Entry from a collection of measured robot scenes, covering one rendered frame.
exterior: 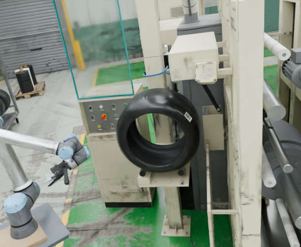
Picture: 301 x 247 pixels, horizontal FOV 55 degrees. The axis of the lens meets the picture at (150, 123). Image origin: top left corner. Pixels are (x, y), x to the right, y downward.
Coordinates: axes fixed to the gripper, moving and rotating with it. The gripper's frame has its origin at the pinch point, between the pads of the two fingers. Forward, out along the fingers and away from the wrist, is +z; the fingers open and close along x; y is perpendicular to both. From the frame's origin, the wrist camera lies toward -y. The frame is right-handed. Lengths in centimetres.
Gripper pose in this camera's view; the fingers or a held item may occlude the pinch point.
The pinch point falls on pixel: (46, 185)
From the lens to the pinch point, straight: 217.3
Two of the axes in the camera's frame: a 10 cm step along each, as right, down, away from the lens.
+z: -7.5, 5.8, -3.2
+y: -6.5, -7.3, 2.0
